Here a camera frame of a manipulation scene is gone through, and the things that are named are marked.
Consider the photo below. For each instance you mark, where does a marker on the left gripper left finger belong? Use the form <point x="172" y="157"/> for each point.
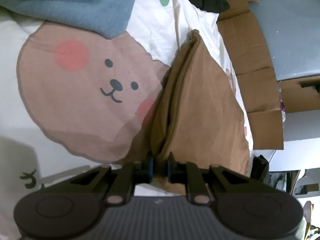
<point x="113" y="186"/>

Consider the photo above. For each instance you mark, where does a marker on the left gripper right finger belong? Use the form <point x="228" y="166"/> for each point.
<point x="202" y="186"/>

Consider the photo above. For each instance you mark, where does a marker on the brown t-shirt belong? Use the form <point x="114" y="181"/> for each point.
<point x="197" y="118"/>

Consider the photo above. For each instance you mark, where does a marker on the black textured storage bag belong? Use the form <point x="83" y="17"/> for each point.
<point x="260" y="169"/>

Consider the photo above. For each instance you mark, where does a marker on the white cartoon bed sheet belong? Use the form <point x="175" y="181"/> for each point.
<point x="71" y="98"/>

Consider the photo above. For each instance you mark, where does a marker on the brown cardboard sheet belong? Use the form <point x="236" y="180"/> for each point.
<point x="251" y="60"/>

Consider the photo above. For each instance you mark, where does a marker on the cardboard box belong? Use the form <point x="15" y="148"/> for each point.
<point x="300" y="94"/>

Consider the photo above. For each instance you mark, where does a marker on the blue-grey fleece cloth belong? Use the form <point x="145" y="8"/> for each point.
<point x="108" y="18"/>

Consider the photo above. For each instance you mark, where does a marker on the grey-blue chair seat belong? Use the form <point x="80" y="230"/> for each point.
<point x="291" y="29"/>

